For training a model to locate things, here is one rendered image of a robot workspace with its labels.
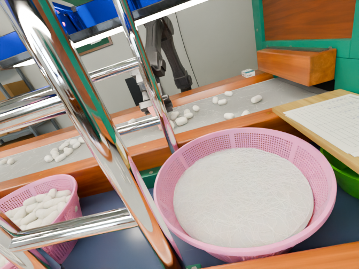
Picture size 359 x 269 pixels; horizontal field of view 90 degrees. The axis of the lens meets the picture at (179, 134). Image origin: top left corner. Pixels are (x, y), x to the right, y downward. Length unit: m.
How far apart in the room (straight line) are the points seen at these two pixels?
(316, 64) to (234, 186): 0.34
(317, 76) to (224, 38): 2.18
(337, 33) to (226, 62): 2.17
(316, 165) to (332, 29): 0.34
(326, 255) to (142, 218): 0.17
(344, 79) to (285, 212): 0.35
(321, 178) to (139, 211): 0.25
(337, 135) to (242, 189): 0.16
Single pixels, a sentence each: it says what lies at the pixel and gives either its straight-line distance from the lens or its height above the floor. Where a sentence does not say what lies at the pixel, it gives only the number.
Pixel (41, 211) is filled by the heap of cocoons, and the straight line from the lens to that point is 0.52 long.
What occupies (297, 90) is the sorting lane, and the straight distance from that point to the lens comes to 0.67.
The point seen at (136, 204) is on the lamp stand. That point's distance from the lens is 0.17.
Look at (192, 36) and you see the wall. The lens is 2.61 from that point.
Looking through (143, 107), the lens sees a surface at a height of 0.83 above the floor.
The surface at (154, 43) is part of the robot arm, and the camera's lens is 0.75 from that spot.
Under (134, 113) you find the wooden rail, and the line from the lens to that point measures 0.82.
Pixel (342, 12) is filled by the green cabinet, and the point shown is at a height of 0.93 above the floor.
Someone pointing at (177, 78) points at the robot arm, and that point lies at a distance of 0.98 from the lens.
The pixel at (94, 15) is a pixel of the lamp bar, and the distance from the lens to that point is 0.53.
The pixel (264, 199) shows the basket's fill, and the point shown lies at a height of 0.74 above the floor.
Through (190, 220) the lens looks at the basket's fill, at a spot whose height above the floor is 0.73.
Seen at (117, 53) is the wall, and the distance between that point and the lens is 2.75.
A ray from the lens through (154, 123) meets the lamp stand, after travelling 0.38.
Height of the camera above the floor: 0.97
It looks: 26 degrees down
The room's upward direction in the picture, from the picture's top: 19 degrees counter-clockwise
